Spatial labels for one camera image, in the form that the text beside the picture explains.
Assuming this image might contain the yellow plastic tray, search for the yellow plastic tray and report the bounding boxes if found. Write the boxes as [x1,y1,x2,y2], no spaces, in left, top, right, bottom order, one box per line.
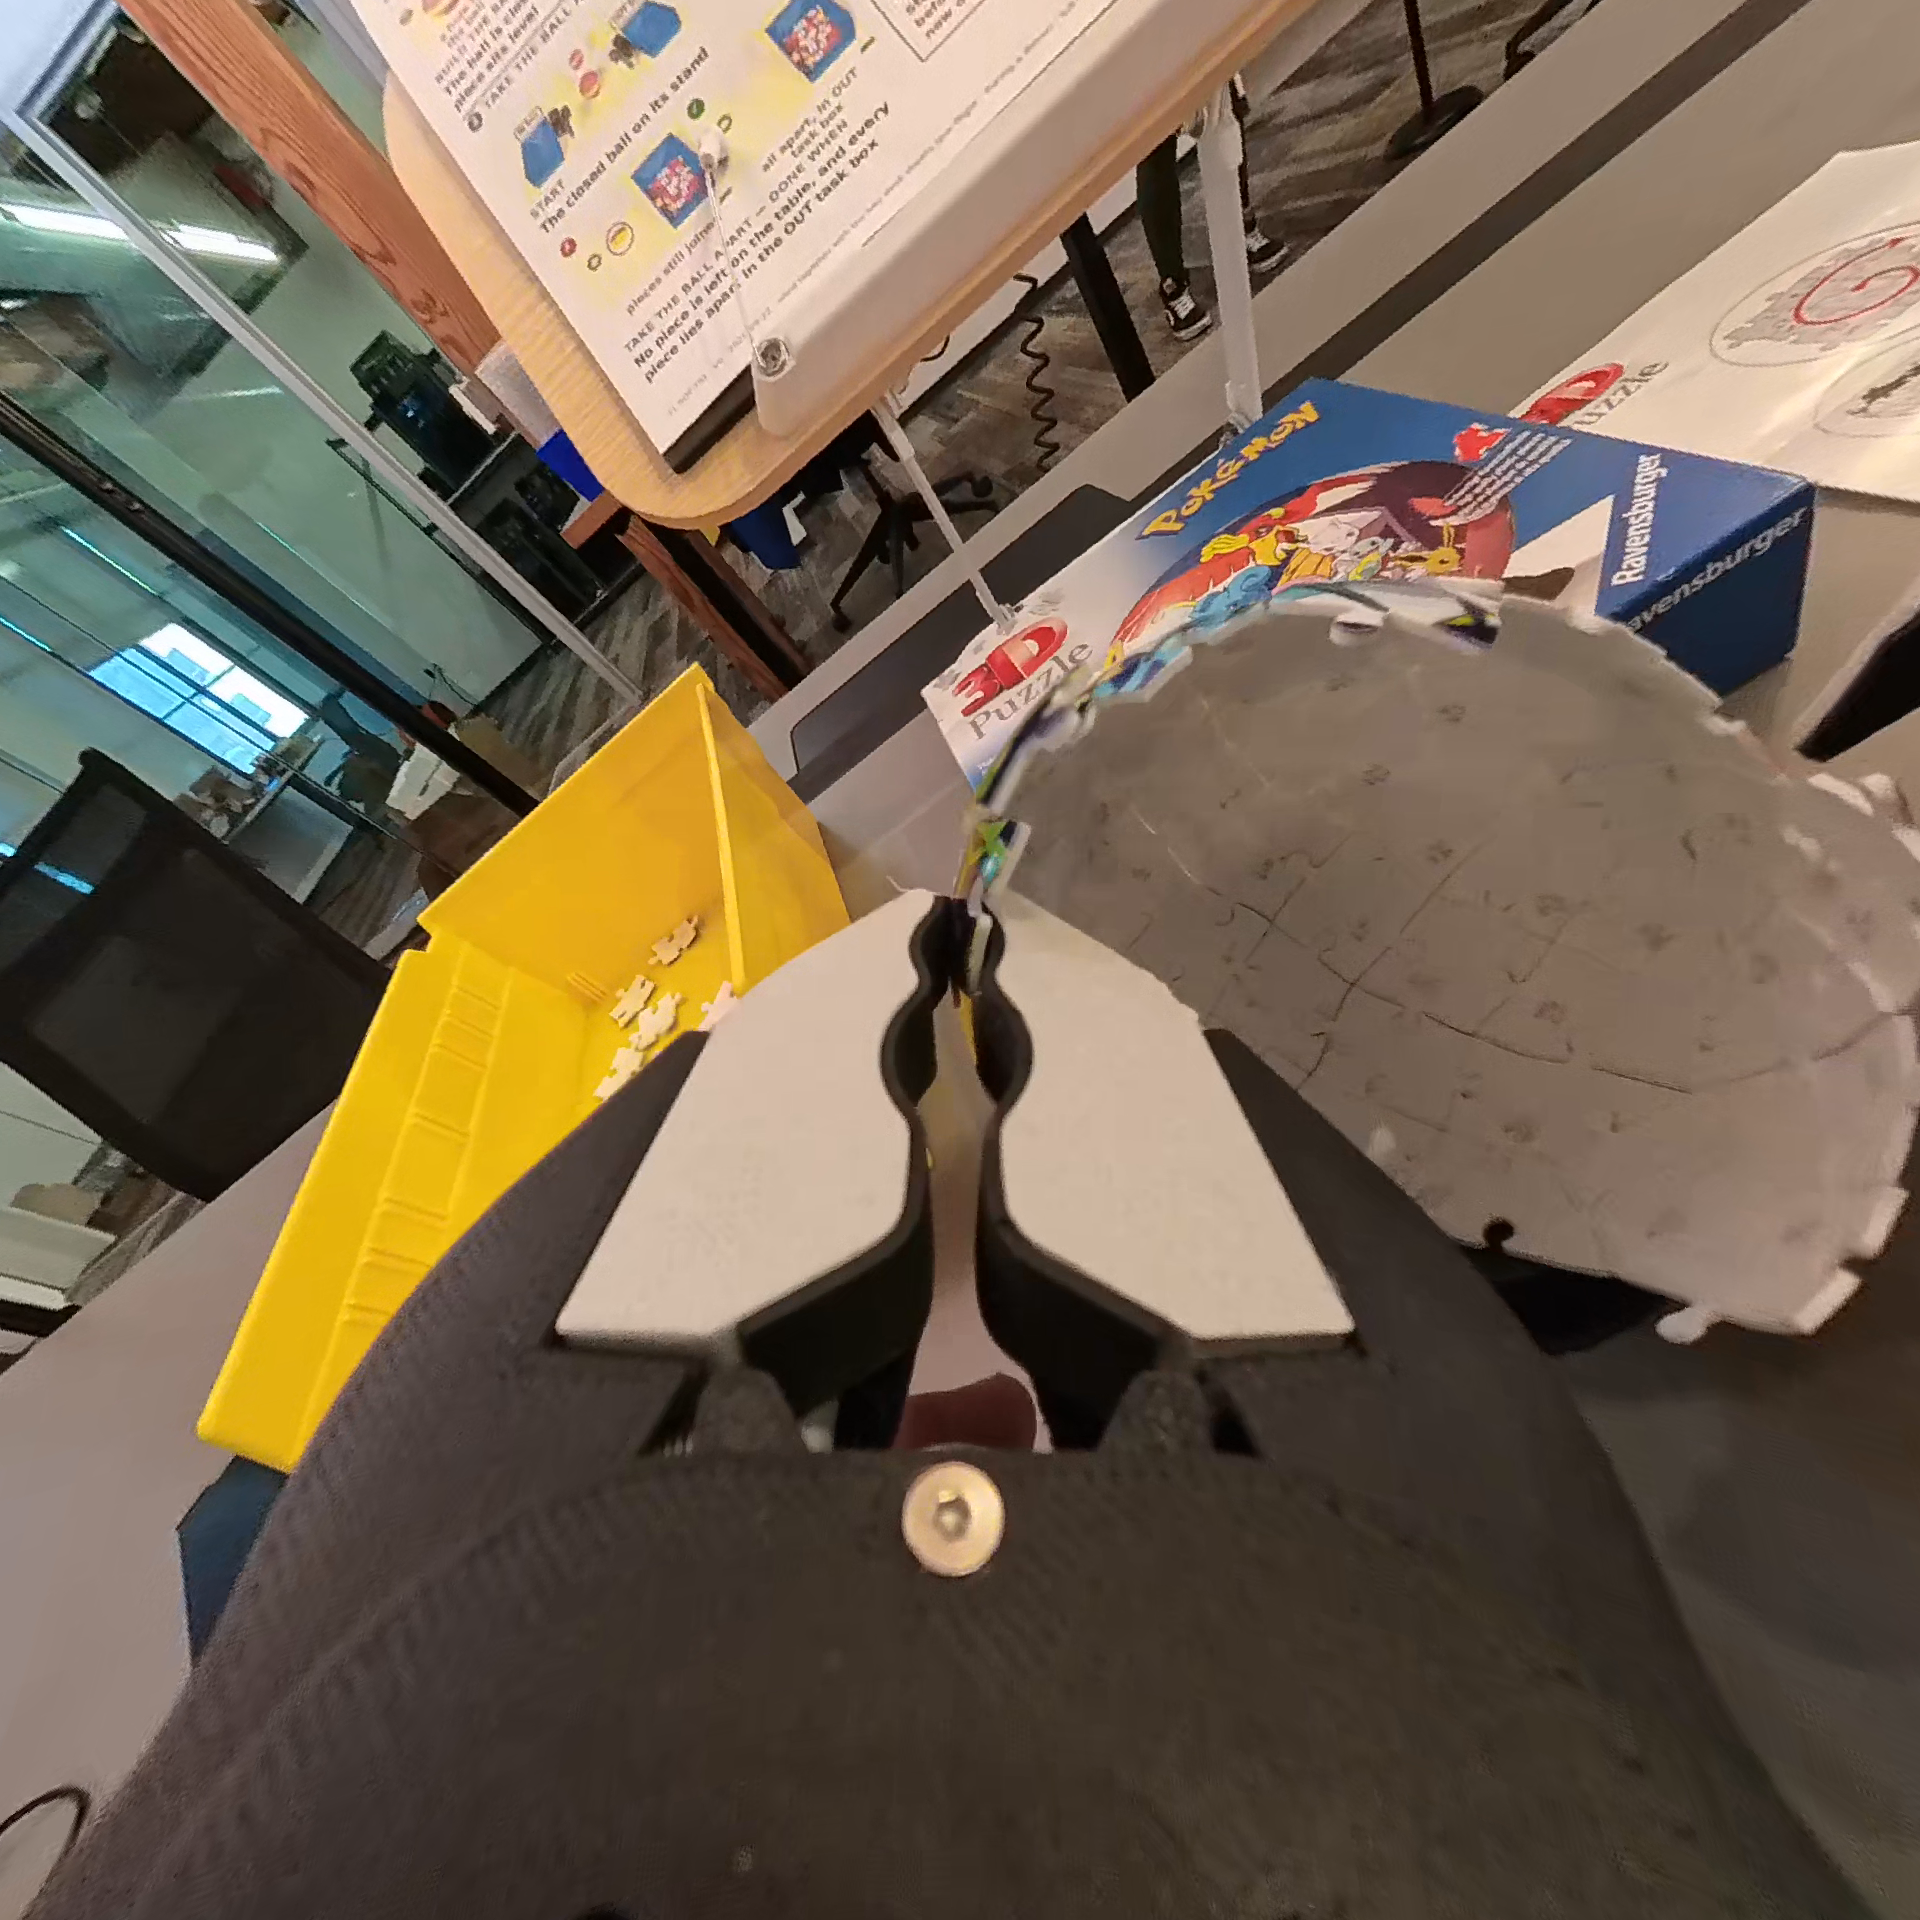
[199,662,856,1472]

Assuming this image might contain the person's left hand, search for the person's left hand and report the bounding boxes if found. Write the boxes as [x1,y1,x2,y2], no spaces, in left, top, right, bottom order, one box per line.
[896,1381,1039,1453]

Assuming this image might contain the blue bin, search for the blue bin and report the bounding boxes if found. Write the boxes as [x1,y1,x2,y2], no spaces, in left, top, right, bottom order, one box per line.
[176,1451,295,1660]

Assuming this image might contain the black computer monitor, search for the black computer monitor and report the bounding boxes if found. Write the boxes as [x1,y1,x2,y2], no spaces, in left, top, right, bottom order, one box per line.
[0,749,395,1203]

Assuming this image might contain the scattered white puzzle pieces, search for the scattered white puzzle pieces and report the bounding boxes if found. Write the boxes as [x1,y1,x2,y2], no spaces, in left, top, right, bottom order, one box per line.
[591,914,741,1105]

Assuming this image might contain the colourful puzzle ball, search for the colourful puzzle ball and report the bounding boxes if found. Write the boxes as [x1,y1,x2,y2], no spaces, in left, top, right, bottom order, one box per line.
[959,577,1920,1344]

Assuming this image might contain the white paper sheet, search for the white paper sheet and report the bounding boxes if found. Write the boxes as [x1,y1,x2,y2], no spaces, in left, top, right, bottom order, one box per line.
[1506,142,1920,505]

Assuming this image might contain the black office chair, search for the black office chair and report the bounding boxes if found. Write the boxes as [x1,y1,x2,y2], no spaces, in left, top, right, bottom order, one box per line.
[824,404,1003,635]

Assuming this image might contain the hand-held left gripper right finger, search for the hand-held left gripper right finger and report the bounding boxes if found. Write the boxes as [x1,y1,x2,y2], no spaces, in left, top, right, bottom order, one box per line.
[967,908,1355,1450]

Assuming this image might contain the blue puzzle box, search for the blue puzzle box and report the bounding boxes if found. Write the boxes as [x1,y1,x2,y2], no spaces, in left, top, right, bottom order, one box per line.
[918,379,1816,785]

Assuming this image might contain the white printed instruction board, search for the white printed instruction board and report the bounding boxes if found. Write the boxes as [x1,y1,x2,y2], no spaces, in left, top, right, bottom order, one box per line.
[345,0,1327,454]

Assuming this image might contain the light wooden table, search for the light wooden table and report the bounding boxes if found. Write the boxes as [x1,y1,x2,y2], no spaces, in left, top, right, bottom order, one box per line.
[382,59,1321,530]

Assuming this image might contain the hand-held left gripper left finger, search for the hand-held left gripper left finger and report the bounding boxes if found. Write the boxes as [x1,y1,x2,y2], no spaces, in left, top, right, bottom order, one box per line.
[554,888,961,1450]

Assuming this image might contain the black coiled cable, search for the black coiled cable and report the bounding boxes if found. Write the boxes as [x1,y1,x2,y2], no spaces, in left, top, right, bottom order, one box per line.
[1007,269,1070,485]

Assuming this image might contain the white support rod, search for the white support rod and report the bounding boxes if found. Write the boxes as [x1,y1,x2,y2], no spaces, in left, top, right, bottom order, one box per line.
[873,394,1023,628]
[1199,76,1264,429]

